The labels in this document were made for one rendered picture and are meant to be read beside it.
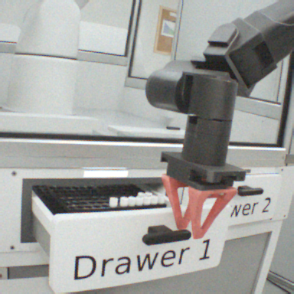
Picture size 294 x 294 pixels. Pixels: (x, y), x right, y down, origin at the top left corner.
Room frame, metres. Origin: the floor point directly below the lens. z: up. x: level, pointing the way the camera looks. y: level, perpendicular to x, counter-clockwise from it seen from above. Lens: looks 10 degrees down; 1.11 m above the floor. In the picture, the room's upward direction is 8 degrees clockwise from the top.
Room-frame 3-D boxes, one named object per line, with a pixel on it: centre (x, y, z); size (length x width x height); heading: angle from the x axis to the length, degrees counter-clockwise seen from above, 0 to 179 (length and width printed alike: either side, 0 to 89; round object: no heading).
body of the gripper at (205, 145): (0.48, -0.07, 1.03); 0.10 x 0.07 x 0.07; 34
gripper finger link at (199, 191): (0.48, -0.07, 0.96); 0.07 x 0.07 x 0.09; 34
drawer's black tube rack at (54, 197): (0.68, 0.09, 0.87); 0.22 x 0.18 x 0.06; 33
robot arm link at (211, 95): (0.49, -0.07, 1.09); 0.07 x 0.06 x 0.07; 42
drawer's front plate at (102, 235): (0.51, -0.02, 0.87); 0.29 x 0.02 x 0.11; 123
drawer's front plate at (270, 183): (0.80, -0.21, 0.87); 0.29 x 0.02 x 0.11; 123
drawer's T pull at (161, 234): (0.49, -0.04, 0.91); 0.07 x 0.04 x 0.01; 123
